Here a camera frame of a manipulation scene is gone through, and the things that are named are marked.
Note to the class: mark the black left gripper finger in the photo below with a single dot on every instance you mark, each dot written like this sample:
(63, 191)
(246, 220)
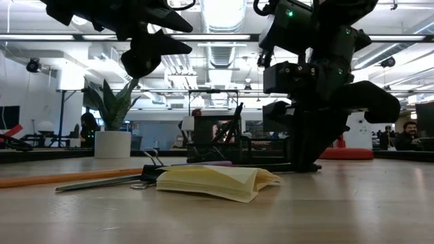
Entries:
(146, 57)
(166, 20)

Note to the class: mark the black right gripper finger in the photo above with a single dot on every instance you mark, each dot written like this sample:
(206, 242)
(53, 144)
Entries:
(373, 101)
(278, 117)

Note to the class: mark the dark grey pen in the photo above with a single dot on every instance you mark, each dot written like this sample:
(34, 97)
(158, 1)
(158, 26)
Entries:
(236, 115)

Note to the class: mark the black marker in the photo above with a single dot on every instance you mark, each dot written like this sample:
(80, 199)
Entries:
(264, 167)

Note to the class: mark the black binder clip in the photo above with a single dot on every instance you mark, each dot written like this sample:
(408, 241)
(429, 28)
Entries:
(218, 154)
(149, 173)

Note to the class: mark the purple highlighter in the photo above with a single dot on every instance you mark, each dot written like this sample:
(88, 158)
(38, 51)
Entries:
(217, 163)

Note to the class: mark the yellow sticky note pad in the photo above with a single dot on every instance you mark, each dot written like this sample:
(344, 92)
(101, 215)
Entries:
(210, 183)

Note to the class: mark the orange pencil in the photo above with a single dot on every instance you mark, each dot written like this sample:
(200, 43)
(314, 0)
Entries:
(68, 177)

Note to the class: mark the black mesh desk organizer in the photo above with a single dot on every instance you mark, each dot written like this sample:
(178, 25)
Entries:
(244, 149)

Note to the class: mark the person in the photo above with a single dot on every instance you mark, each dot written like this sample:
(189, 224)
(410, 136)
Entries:
(408, 139)
(386, 137)
(89, 128)
(196, 112)

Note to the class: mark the black ceiling spotlight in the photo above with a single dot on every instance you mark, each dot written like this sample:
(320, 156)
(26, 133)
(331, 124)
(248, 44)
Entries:
(33, 65)
(388, 62)

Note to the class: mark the black overhead crossbar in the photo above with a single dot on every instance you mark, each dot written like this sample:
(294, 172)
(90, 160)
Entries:
(210, 37)

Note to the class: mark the black computer monitor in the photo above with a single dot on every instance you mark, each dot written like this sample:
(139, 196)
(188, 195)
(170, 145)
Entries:
(425, 117)

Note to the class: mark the red desk lamp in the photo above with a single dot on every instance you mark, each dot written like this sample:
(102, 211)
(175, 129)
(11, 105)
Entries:
(352, 154)

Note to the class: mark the green plant in white pot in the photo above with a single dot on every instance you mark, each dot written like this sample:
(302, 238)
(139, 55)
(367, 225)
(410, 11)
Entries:
(113, 144)

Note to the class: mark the white globe lamp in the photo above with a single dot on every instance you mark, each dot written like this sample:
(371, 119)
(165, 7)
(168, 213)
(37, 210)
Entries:
(45, 127)

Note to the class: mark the silver paper clip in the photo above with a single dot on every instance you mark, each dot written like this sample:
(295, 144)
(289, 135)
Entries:
(135, 186)

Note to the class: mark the grey-green pen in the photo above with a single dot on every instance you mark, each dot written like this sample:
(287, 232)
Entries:
(101, 183)

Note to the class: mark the red bar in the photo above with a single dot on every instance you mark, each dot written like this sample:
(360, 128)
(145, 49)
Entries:
(13, 130)

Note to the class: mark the black hoop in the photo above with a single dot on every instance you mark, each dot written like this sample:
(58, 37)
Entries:
(17, 144)

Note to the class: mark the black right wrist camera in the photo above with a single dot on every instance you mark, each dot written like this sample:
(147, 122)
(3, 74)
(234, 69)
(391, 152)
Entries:
(288, 78)

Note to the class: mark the black aluminium table frame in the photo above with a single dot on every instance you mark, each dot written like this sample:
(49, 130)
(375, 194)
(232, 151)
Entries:
(51, 154)

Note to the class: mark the dark wall screen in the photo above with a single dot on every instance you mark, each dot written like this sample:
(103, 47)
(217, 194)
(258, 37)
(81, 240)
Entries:
(9, 117)

